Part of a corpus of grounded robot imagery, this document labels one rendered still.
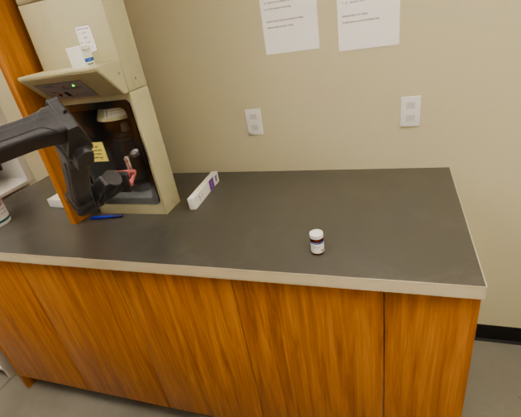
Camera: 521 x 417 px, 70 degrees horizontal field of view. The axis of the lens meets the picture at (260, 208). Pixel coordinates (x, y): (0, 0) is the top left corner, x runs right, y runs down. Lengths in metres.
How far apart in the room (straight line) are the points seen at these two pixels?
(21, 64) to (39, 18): 0.17
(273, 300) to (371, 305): 0.29
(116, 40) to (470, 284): 1.22
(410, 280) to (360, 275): 0.12
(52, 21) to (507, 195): 1.75
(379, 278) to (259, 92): 0.94
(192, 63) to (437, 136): 1.03
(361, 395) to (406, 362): 0.23
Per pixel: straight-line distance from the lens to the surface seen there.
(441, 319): 1.15
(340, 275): 1.03
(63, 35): 1.47
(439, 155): 1.65
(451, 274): 1.06
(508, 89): 1.61
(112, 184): 1.22
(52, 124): 0.82
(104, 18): 1.36
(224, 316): 1.31
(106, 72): 1.30
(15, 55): 1.58
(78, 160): 0.89
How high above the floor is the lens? 1.59
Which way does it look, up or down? 28 degrees down
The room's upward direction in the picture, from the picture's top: 10 degrees counter-clockwise
